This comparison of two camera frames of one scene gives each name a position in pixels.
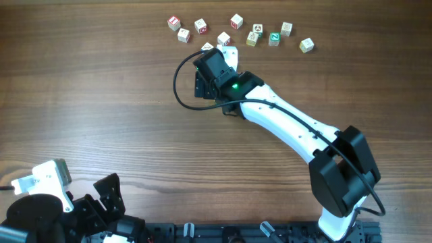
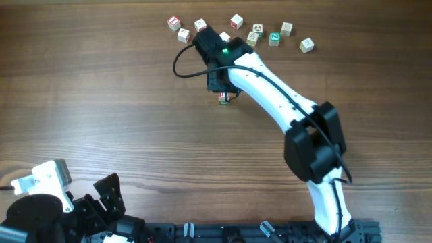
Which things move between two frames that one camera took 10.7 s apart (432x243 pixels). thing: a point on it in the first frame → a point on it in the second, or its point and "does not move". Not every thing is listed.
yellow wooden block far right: (306, 45) does not move
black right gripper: (202, 89) → (212, 86)
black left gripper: (111, 199) does not move
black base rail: (364, 232) does not move
